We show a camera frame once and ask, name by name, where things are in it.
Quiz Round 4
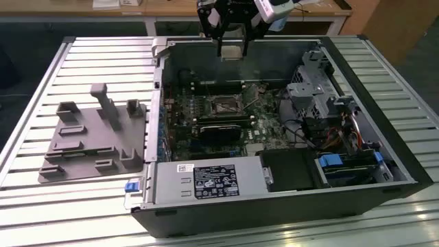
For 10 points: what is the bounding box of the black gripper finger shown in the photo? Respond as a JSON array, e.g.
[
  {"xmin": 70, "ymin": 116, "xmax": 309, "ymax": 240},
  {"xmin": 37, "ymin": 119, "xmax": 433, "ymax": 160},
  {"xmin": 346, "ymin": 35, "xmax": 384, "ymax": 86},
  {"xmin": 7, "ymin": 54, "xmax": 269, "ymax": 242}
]
[
  {"xmin": 197, "ymin": 4, "xmax": 226, "ymax": 58},
  {"xmin": 240, "ymin": 10, "xmax": 269, "ymax": 57}
]

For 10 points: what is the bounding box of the silver square CPU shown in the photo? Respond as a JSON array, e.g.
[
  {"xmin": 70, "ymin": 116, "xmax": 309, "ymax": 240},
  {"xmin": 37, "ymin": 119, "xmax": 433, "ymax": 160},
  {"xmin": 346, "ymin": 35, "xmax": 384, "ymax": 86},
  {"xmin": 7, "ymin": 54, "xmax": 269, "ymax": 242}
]
[{"xmin": 221, "ymin": 46, "xmax": 245, "ymax": 62}]

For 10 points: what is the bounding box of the CPU socket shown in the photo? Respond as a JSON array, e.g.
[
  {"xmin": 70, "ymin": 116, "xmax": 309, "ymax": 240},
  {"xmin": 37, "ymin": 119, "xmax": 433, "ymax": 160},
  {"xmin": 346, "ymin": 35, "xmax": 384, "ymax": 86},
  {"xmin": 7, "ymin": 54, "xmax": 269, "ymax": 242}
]
[{"xmin": 204, "ymin": 94, "xmax": 246, "ymax": 117}]

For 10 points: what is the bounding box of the wooden desk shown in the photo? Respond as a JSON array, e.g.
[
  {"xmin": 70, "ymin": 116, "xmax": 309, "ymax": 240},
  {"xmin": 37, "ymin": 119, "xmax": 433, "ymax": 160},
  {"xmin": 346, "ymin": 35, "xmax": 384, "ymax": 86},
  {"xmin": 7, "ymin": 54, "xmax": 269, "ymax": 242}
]
[{"xmin": 0, "ymin": 0, "xmax": 353, "ymax": 37}]

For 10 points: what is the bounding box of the grey metal drive cage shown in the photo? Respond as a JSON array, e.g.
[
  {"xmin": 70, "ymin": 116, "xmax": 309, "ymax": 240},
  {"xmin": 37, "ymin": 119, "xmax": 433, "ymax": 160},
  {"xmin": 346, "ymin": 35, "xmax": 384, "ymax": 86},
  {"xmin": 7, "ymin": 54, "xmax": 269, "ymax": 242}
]
[{"xmin": 286, "ymin": 50, "xmax": 356, "ymax": 120}]

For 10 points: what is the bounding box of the green motherboard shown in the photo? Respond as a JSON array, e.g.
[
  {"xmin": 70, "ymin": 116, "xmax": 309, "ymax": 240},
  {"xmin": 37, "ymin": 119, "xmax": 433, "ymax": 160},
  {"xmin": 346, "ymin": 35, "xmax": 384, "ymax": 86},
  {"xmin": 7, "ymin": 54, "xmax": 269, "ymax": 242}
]
[{"xmin": 161, "ymin": 81, "xmax": 286, "ymax": 162}]

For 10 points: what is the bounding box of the black graphics card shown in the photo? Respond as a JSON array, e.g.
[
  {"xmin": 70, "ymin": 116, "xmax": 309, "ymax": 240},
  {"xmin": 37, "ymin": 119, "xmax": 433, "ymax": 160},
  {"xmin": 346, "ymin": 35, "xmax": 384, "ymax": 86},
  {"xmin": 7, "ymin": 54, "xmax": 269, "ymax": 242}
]
[{"xmin": 197, "ymin": 124, "xmax": 242, "ymax": 143}]

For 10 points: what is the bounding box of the large white box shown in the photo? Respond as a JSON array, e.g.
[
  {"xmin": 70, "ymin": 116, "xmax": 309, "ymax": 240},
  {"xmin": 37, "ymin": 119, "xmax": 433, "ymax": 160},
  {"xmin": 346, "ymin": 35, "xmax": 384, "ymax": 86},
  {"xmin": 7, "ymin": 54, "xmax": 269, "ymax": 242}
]
[{"xmin": 92, "ymin": 0, "xmax": 121, "ymax": 11}]

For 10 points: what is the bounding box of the small silver heatsink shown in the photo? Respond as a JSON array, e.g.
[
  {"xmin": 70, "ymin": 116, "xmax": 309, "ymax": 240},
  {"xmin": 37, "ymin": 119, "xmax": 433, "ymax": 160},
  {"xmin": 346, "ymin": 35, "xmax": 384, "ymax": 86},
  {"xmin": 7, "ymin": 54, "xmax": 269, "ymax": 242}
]
[{"xmin": 245, "ymin": 143, "xmax": 265, "ymax": 156}]

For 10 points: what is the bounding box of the wooden cabinet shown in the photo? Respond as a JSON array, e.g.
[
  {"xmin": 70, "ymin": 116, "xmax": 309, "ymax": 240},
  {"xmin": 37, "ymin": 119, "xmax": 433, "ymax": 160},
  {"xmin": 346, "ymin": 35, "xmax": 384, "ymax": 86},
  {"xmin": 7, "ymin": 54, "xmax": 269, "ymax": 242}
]
[{"xmin": 342, "ymin": 0, "xmax": 439, "ymax": 66}]

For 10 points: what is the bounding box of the black plastic shroud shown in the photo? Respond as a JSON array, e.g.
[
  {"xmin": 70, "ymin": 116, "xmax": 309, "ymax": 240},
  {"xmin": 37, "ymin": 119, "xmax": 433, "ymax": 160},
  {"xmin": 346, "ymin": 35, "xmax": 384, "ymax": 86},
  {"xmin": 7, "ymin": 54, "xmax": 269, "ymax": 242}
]
[{"xmin": 258, "ymin": 148, "xmax": 321, "ymax": 193}]

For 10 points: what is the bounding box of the hard disk in blue carrier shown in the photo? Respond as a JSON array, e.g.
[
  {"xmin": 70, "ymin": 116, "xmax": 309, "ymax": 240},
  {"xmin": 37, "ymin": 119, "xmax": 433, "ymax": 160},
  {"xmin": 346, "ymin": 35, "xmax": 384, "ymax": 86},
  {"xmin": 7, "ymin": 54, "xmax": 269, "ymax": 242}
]
[{"xmin": 316, "ymin": 153, "xmax": 380, "ymax": 186}]

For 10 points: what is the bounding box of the black rating label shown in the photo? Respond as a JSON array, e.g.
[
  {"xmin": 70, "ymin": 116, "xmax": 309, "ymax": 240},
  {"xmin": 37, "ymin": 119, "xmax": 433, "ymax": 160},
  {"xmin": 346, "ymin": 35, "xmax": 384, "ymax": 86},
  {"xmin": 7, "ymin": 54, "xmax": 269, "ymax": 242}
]
[{"xmin": 192, "ymin": 164, "xmax": 240, "ymax": 200}]

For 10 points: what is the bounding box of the grey plastic parts rack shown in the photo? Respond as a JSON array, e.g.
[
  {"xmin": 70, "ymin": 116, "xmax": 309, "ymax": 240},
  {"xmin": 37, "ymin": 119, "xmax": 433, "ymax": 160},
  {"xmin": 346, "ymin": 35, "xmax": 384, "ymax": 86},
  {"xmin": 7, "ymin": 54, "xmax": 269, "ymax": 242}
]
[{"xmin": 37, "ymin": 83, "xmax": 150, "ymax": 184}]

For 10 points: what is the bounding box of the grey power supply unit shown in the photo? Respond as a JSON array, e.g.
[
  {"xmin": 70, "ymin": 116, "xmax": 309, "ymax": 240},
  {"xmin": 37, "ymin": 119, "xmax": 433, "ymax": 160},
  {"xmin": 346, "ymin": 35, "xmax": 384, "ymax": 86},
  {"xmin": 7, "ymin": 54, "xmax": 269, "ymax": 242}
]
[{"xmin": 150, "ymin": 158, "xmax": 269, "ymax": 204}]

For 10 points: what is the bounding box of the blue case latch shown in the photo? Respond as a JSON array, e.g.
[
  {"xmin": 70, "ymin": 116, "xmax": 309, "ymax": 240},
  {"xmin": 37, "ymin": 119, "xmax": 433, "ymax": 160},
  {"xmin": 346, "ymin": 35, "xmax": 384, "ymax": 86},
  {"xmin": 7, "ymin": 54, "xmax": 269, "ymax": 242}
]
[{"xmin": 124, "ymin": 181, "xmax": 142, "ymax": 193}]

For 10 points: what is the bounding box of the black open PC case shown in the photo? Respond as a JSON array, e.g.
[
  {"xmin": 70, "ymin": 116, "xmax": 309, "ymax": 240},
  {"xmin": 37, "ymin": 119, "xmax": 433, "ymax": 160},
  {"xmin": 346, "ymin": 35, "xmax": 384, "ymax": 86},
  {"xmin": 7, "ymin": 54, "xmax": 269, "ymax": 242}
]
[{"xmin": 129, "ymin": 35, "xmax": 433, "ymax": 239}]

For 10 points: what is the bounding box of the black cable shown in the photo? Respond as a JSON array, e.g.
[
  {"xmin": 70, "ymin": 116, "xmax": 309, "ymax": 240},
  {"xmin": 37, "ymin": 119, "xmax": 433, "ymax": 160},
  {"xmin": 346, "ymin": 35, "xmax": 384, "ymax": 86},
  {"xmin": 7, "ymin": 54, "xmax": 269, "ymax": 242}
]
[{"xmin": 282, "ymin": 118, "xmax": 318, "ymax": 150}]

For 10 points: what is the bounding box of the yellow wire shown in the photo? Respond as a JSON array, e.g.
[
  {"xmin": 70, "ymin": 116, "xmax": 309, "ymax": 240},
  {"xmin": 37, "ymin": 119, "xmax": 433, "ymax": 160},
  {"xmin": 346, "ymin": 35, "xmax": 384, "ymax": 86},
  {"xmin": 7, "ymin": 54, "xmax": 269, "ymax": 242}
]
[{"xmin": 321, "ymin": 136, "xmax": 344, "ymax": 150}]

